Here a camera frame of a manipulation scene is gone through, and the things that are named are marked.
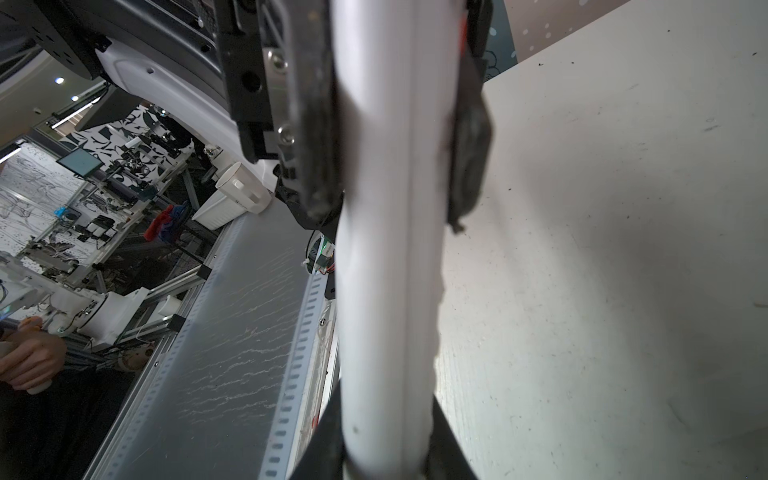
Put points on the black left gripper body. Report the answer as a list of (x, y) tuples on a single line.
[(239, 48)]

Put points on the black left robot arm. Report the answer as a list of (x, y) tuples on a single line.
[(165, 52)]

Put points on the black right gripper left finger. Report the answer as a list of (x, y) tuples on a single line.
[(324, 456)]

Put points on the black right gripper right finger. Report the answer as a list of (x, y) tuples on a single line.
[(445, 459)]

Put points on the white perforated cable duct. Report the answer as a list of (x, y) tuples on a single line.
[(276, 461)]

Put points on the operator hand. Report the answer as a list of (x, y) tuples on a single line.
[(35, 358)]

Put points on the white remote control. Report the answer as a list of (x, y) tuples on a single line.
[(390, 240)]

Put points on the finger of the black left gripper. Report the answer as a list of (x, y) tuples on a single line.
[(473, 130), (312, 166)]

